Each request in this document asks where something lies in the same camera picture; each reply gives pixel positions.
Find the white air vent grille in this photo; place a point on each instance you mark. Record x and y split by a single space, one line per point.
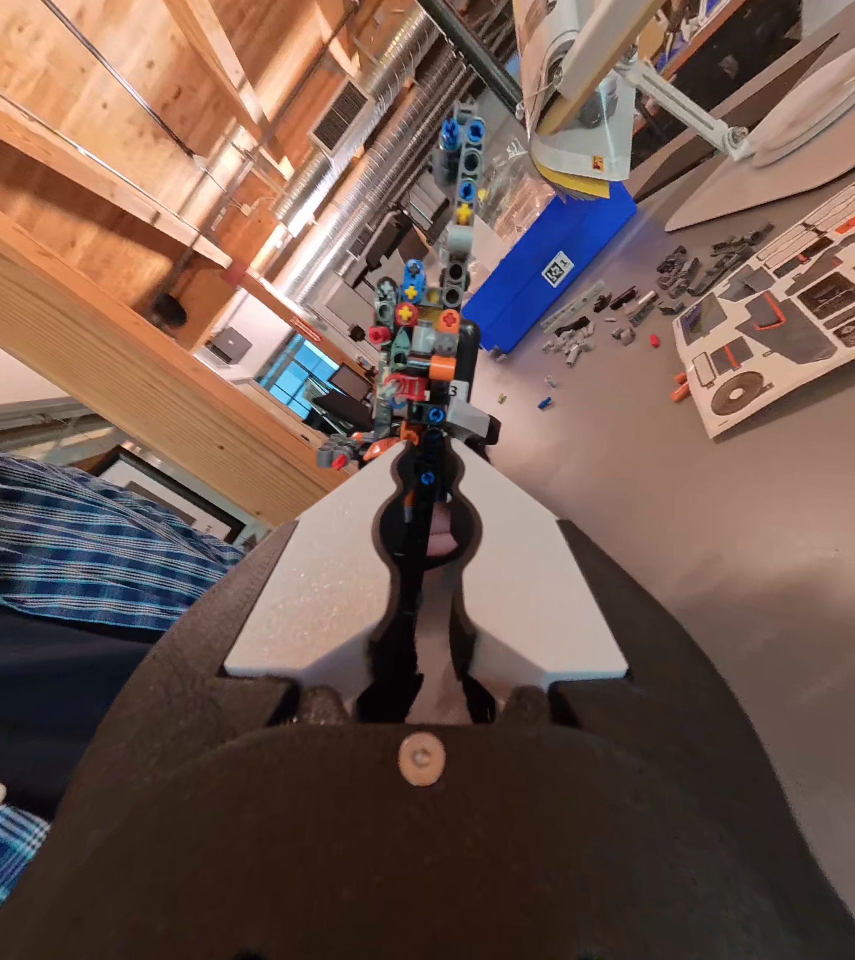
337 116

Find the blue plastic bin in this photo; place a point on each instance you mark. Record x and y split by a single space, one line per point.
517 300

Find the dark trousers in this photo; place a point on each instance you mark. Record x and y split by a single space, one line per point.
22 675

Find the light grey lego beam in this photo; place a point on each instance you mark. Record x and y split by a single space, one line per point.
574 304

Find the pile of grey lego pieces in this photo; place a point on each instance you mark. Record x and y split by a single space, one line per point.
697 274

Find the framed picture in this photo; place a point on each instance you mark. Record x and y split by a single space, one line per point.
172 495

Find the black computer monitor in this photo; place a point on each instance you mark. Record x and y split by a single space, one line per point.
345 390

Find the lego sticker sheet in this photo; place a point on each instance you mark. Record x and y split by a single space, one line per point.
772 352

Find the silver air duct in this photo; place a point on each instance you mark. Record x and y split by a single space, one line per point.
397 172
397 60

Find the orange lego pin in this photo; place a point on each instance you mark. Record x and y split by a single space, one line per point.
679 388

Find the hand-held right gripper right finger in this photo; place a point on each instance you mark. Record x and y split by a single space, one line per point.
547 600

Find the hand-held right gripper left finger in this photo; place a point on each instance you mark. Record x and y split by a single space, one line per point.
307 600

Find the black orange lego car chassis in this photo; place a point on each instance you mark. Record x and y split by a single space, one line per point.
427 352

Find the person in plaid shirt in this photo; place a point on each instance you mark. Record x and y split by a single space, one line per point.
60 540

